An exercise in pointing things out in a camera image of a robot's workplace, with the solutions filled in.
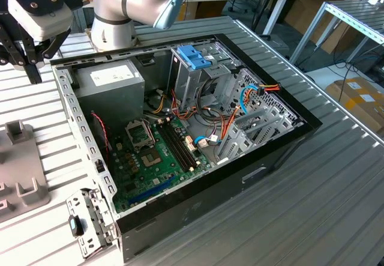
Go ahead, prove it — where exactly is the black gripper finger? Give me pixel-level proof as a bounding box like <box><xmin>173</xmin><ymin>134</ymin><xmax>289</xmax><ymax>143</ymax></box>
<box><xmin>0</xmin><ymin>22</ymin><xmax>34</xmax><ymax>84</ymax></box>
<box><xmin>28</xmin><ymin>28</ymin><xmax>72</xmax><ymax>85</ymax></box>

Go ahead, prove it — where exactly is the metal disk bay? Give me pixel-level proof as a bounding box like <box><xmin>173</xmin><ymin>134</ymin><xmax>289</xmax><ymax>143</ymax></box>
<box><xmin>215</xmin><ymin>106</ymin><xmax>304</xmax><ymax>166</ymax></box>

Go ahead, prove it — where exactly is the grey power supply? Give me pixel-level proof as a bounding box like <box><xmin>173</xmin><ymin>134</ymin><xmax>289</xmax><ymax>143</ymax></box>
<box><xmin>73</xmin><ymin>59</ymin><xmax>146</xmax><ymax>128</ymax></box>

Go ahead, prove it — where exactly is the grey parts rack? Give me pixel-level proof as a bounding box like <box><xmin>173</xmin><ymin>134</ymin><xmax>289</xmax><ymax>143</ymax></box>
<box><xmin>0</xmin><ymin>120</ymin><xmax>51</xmax><ymax>223</ymax></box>

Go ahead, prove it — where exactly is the metal socket cover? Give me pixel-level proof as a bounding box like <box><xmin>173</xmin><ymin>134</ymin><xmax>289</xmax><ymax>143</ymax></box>
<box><xmin>125</xmin><ymin>120</ymin><xmax>155</xmax><ymax>153</ymax></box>

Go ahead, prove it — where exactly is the blue plastic drive latch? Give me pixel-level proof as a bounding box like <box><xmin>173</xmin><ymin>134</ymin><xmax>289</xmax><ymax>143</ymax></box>
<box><xmin>176</xmin><ymin>45</ymin><xmax>217</xmax><ymax>71</ymax></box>

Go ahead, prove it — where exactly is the metal drive cage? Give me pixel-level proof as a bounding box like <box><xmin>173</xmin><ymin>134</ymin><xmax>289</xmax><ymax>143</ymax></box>
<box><xmin>167</xmin><ymin>42</ymin><xmax>241</xmax><ymax>112</ymax></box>

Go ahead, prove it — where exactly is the CPU socket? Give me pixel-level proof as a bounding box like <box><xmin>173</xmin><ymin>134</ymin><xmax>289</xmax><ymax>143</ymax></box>
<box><xmin>140</xmin><ymin>147</ymin><xmax>165</xmax><ymax>168</ymax></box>

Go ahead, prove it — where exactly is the black RAM slot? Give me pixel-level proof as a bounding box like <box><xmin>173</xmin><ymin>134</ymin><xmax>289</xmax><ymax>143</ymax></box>
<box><xmin>166</xmin><ymin>121</ymin><xmax>199</xmax><ymax>166</ymax></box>
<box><xmin>157</xmin><ymin>123</ymin><xmax>194</xmax><ymax>172</ymax></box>

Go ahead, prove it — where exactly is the green motherboard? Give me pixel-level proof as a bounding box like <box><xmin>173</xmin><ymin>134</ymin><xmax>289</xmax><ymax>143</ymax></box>
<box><xmin>109</xmin><ymin>117</ymin><xmax>215</xmax><ymax>214</ymax></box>

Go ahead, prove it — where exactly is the blue expansion slot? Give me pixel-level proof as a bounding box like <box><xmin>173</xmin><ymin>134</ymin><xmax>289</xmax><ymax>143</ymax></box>
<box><xmin>128</xmin><ymin>174</ymin><xmax>176</xmax><ymax>205</ymax></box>

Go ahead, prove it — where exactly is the black latch blue mark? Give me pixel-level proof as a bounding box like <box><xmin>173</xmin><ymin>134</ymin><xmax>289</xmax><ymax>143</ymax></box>
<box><xmin>68</xmin><ymin>214</ymin><xmax>85</xmax><ymax>237</ymax></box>

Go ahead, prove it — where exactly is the black stand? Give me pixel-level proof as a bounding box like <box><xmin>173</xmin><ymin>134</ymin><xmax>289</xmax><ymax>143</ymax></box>
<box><xmin>253</xmin><ymin>0</ymin><xmax>279</xmax><ymax>38</ymax></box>

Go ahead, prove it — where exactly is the black PC case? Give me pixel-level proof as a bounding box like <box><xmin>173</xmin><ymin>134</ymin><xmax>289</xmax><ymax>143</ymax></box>
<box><xmin>49</xmin><ymin>33</ymin><xmax>323</xmax><ymax>264</ymax></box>

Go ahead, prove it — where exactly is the labelled cardboard box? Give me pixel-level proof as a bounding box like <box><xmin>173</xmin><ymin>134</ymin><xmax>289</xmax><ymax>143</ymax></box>
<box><xmin>325</xmin><ymin>78</ymin><xmax>384</xmax><ymax>135</ymax></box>

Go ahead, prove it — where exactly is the white camera box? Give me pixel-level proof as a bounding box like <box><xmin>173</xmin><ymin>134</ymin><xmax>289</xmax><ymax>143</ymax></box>
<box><xmin>7</xmin><ymin>0</ymin><xmax>74</xmax><ymax>42</ymax></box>

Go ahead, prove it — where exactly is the red black fan wire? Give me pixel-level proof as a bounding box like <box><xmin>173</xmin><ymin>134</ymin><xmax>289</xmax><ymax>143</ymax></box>
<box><xmin>91</xmin><ymin>112</ymin><xmax>112</xmax><ymax>159</ymax></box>

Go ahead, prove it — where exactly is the yellow orange wire bundle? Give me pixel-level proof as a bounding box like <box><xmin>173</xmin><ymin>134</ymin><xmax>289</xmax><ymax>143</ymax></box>
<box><xmin>148</xmin><ymin>94</ymin><xmax>167</xmax><ymax>114</ymax></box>

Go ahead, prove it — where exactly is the silver expansion bracket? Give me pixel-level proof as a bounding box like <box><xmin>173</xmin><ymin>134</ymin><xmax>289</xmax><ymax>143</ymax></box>
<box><xmin>65</xmin><ymin>187</ymin><xmax>118</xmax><ymax>260</ymax></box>

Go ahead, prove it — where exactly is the light blue data wire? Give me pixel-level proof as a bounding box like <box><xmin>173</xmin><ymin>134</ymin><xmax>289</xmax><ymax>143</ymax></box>
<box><xmin>239</xmin><ymin>86</ymin><xmax>259</xmax><ymax>115</ymax></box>

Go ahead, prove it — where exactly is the orange red power wire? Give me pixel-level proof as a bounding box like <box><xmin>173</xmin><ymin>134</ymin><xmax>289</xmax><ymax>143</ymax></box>
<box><xmin>256</xmin><ymin>82</ymin><xmax>281</xmax><ymax>97</ymax></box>

